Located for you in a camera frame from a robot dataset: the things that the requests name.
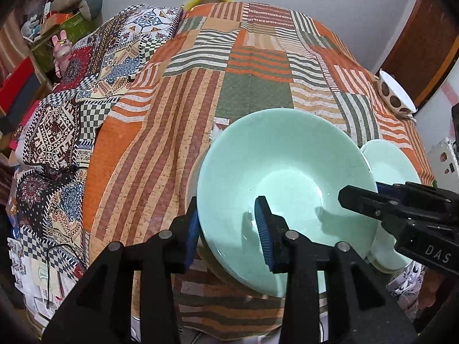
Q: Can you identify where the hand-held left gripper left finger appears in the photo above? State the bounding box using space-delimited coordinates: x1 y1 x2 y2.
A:
41 195 199 344

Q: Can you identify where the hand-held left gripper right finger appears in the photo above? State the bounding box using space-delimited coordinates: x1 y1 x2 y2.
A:
254 196 418 344

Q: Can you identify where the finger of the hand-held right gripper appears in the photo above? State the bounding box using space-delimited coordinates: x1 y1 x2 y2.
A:
375 182 436 203
338 185 397 228

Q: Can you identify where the green bowl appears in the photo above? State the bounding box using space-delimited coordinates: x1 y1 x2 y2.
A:
197 108 379 298

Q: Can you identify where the person's right hand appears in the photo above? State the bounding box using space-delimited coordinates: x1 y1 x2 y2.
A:
418 267 452 310

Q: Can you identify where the light green plate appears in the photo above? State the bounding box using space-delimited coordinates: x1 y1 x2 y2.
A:
359 139 422 275

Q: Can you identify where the white printed bedsheet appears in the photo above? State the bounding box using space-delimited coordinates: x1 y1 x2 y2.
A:
387 263 425 316

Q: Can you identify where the white electronic device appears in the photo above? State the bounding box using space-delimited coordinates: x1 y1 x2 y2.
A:
427 138 459 187

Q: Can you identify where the white spotted bowl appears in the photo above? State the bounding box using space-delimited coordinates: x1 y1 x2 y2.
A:
375 70 417 117

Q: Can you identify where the striped patchwork blanket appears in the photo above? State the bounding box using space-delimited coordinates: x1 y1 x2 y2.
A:
83 2 436 341

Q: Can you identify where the wooden door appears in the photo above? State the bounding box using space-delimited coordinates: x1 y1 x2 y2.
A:
380 0 459 108

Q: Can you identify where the patterned quilt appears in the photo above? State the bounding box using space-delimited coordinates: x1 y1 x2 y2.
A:
7 4 183 312

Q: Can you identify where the pink bunny figure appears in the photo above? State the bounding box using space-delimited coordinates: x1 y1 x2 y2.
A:
52 30 74 74

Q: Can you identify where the red box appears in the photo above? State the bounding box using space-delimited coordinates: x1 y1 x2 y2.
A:
0 57 42 133

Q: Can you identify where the black cable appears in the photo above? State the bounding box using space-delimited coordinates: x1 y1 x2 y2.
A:
36 244 88 309

